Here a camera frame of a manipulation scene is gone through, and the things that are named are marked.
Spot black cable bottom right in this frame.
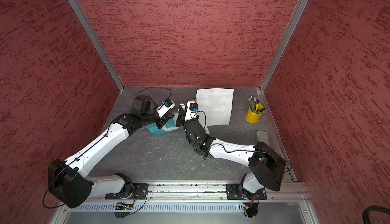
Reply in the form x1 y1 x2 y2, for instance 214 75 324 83
362 205 390 224

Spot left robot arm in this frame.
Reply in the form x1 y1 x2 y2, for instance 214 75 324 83
46 95 175 208

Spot white receipt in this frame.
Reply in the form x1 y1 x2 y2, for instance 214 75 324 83
205 126 210 135

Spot corner aluminium post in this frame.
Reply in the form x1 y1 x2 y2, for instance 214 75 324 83
260 0 309 93
67 0 125 92

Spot perforated cable tray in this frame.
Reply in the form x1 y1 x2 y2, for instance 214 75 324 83
70 202 244 214

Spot pencils in cup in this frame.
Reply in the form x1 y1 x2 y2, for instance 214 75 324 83
248 96 266 114

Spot left corner aluminium post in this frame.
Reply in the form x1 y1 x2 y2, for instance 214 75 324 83
67 0 125 92

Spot aluminium front rail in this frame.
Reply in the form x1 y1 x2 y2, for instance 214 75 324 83
62 180 311 203

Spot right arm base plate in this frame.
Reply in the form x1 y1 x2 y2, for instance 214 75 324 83
225 183 267 200

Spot yellow pencil cup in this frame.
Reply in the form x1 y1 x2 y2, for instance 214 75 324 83
245 104 266 123

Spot right corner aluminium post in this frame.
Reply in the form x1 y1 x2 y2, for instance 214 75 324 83
260 0 309 93

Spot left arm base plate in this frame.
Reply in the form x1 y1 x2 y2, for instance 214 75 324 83
105 183 149 201

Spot white gift bag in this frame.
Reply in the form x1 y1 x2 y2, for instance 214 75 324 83
196 88 234 126

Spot teal gift bag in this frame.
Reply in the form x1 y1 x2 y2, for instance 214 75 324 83
146 118 182 137

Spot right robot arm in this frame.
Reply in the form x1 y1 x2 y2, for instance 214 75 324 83
176 101 287 199

